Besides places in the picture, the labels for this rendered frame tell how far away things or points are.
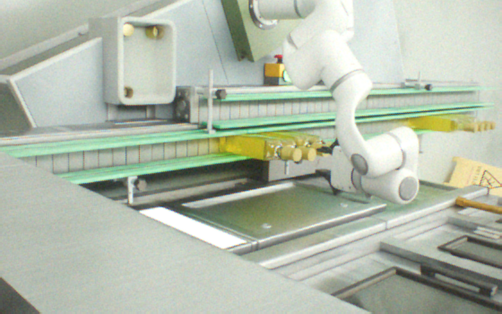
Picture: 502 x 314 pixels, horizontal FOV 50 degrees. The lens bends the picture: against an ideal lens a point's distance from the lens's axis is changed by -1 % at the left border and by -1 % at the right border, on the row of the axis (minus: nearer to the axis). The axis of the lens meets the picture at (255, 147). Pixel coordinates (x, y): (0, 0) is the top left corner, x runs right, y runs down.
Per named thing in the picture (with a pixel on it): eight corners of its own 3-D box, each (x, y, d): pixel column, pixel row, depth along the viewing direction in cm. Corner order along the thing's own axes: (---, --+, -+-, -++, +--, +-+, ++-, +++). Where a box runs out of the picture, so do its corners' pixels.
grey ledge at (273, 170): (248, 176, 182) (272, 182, 174) (249, 150, 180) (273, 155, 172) (402, 149, 247) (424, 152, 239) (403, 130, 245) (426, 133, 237)
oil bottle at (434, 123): (407, 127, 229) (471, 136, 209) (409, 114, 228) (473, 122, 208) (414, 126, 233) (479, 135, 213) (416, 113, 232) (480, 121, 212)
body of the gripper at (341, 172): (379, 196, 122) (348, 185, 132) (383, 152, 120) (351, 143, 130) (353, 199, 118) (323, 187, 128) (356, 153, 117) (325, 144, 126)
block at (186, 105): (173, 120, 154) (188, 123, 149) (174, 87, 152) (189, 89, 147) (184, 119, 156) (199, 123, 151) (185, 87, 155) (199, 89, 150)
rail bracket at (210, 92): (188, 130, 149) (218, 136, 140) (190, 68, 146) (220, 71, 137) (197, 129, 151) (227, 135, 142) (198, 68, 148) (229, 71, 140)
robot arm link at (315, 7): (289, 11, 138) (271, 16, 125) (329, -27, 132) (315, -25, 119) (323, 52, 139) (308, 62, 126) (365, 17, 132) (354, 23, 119)
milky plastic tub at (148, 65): (103, 102, 145) (119, 105, 138) (102, 16, 141) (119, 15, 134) (158, 100, 156) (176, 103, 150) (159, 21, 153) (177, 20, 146)
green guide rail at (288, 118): (202, 125, 152) (220, 128, 146) (202, 121, 152) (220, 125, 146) (479, 102, 272) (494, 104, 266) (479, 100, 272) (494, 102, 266)
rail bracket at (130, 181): (107, 196, 136) (134, 209, 126) (106, 170, 135) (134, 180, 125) (120, 195, 139) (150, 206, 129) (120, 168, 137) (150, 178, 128)
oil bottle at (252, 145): (218, 150, 158) (270, 162, 143) (219, 131, 157) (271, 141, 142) (233, 148, 162) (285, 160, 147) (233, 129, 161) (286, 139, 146)
